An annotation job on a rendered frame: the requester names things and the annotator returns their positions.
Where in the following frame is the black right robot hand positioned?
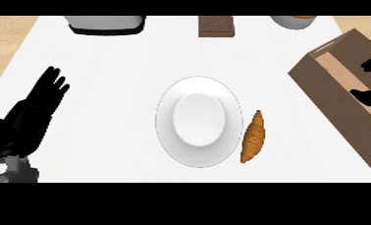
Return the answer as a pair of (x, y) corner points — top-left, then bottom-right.
(349, 58), (371, 107)

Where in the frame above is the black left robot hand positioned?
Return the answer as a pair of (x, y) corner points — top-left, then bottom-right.
(0, 66), (71, 158)

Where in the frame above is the dark brown block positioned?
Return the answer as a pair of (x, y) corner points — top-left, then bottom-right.
(197, 15), (236, 38)

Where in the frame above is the grey round pot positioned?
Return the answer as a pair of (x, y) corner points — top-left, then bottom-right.
(268, 15), (320, 30)

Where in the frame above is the white oval plate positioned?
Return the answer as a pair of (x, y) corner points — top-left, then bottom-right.
(155, 76), (245, 169)

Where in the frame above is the brown cardboard box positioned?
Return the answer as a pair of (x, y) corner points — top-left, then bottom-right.
(287, 28), (371, 168)

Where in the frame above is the brown croissant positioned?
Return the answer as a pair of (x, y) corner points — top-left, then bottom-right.
(239, 109), (267, 164)

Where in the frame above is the white and black appliance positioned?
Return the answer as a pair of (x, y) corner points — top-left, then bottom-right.
(64, 15), (147, 36)

